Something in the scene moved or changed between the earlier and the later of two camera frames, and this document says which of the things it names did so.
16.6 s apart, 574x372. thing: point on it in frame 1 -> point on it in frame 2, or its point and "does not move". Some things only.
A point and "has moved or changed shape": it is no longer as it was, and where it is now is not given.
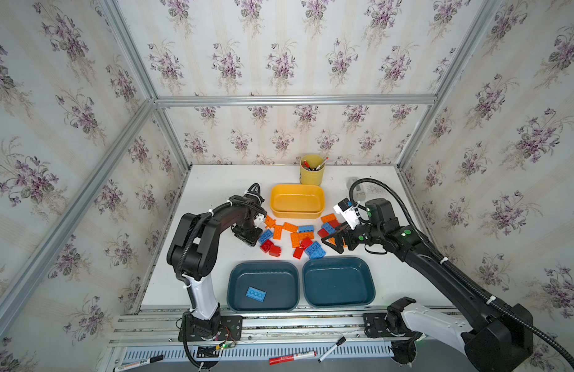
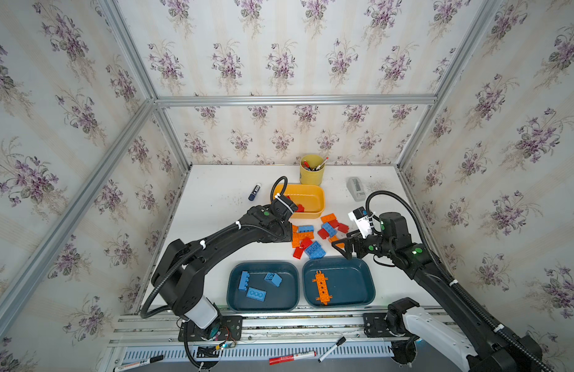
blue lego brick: (306, 229) does not move
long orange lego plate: (269, 222) has moved or changed shape
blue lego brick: (256, 294) does not move
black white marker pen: (329, 351) does not move
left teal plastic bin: (279, 279) does not move
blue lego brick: (264, 236) has moved or changed shape
